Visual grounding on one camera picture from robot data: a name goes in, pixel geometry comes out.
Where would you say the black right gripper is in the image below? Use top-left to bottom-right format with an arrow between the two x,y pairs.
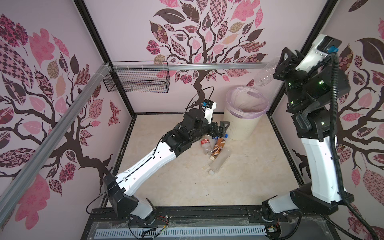
271,48 -> 316,113

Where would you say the yellow cap blue label bottle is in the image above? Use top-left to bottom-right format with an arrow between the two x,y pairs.
212,134 -> 228,140

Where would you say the brown Nescafe bottle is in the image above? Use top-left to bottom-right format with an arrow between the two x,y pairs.
210,138 -> 226,161

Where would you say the red label clear bottle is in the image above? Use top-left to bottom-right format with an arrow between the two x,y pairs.
200,138 -> 213,155

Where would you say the clear bottle white cap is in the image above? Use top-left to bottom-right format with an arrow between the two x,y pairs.
209,149 -> 232,175

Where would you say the clear crushed bottle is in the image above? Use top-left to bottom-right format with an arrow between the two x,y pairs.
254,57 -> 280,87

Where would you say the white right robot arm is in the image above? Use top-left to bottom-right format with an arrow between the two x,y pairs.
261,48 -> 351,222

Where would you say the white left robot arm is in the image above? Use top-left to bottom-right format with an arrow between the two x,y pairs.
103,118 -> 231,222

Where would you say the white waste bin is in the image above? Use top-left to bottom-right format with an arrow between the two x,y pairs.
224,110 -> 264,141

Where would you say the purple bin liner bag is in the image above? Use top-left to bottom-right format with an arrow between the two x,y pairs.
225,86 -> 269,120

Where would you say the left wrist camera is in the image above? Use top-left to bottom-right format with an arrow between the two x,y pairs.
202,100 -> 217,124

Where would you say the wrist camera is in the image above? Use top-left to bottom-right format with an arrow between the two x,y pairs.
202,100 -> 217,124
295,34 -> 342,73

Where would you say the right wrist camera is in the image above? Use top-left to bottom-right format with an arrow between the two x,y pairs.
295,34 -> 342,73

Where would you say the aluminium rail back wall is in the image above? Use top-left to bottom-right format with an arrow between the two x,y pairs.
109,61 -> 278,72

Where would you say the aluminium rail wall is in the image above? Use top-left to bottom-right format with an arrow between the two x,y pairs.
109,61 -> 278,72
1,63 -> 111,224

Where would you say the black wire basket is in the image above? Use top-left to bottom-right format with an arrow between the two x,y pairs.
103,60 -> 171,93

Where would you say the black base frame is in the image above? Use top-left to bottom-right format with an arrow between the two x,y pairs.
81,205 -> 340,240

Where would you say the white slotted cable duct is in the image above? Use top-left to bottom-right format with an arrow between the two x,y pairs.
94,226 -> 267,240

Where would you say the aluminium rail left wall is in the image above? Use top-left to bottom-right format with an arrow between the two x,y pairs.
1,63 -> 111,224

